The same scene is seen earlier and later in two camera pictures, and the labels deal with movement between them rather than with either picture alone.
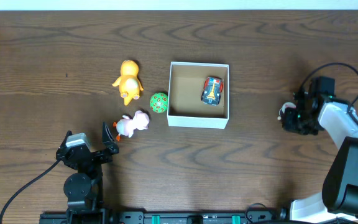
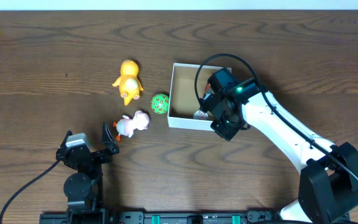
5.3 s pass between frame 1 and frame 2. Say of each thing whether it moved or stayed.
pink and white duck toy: stayed
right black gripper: moved
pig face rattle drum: moved
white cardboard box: stayed
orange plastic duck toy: stayed
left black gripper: stayed
